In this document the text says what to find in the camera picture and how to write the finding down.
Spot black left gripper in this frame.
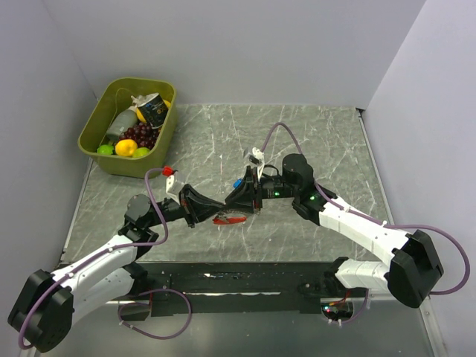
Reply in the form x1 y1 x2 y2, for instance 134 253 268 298
146 184 225 228

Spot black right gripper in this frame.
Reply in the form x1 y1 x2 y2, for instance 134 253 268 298
225 165 298 213

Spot key with blue tag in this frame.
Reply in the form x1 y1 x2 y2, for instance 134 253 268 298
233 178 242 188

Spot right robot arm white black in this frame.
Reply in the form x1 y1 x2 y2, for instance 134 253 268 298
225 148 444 308

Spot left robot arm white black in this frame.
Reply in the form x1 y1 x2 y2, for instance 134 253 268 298
7 184 224 353

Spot green lime right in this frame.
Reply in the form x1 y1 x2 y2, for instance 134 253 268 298
132 147 150 158

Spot green lime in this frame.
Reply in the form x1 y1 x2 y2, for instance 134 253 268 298
96 144 114 155
132 147 150 158

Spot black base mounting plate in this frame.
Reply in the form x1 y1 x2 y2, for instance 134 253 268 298
102 262 367 318

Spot dark red grape bunch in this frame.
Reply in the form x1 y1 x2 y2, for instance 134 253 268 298
119 123 160 149

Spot yellow lemon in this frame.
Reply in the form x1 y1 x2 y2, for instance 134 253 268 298
115 139 138 158

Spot green lime left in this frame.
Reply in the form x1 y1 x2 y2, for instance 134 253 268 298
96 144 114 155

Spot black crumpled paper cup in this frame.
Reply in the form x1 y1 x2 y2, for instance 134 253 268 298
132 93 168 129

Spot grey plastic bottle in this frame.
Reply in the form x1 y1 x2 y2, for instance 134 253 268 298
106 106 138 141

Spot olive green plastic bin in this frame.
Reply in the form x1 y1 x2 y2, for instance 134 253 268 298
77 77 178 179

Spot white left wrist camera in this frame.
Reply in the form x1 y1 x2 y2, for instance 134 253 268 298
162 167 185 203

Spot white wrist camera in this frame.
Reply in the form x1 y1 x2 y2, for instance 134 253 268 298
162 167 185 203
243 147 265 178

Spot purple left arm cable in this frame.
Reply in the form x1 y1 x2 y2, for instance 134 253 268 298
17 167 178 350

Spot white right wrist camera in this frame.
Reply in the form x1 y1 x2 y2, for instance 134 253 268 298
243 147 265 178

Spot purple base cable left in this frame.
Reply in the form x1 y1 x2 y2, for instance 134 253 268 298
118 289 193 338

